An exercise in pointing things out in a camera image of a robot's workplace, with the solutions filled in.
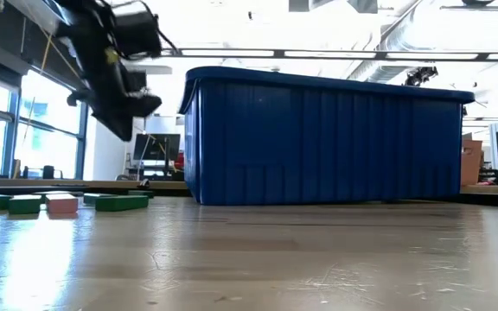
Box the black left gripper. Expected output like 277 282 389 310
66 23 164 143

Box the large blue plastic bin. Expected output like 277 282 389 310
178 65 477 206

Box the pink wooden block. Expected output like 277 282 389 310
44 193 80 215

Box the long ceiling light fixture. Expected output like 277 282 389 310
162 47 498 62

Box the black ceiling mounted device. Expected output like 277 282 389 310
404 65 440 86

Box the brown cardboard box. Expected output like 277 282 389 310
460 137 484 187

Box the dark ceiling fixture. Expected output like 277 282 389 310
441 0 498 11

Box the blue window post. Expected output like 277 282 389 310
0 88 21 177
74 101 90 181

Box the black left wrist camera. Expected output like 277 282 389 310
111 2 164 60

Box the yellow cord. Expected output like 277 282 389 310
19 29 81 148

